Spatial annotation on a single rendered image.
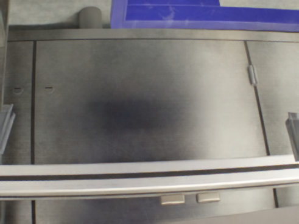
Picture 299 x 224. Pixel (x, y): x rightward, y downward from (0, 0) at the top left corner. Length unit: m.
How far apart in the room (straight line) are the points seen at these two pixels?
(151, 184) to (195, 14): 0.23
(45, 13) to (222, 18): 0.74
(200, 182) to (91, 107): 0.44
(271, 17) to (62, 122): 0.56
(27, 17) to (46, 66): 0.23
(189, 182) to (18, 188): 0.23
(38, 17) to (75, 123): 0.37
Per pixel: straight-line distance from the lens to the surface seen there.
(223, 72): 1.16
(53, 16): 1.29
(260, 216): 0.77
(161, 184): 0.67
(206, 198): 0.71
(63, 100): 1.07
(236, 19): 0.63
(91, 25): 1.23
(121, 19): 0.59
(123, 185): 0.66
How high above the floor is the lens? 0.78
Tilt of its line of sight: 25 degrees down
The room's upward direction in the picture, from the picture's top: 174 degrees clockwise
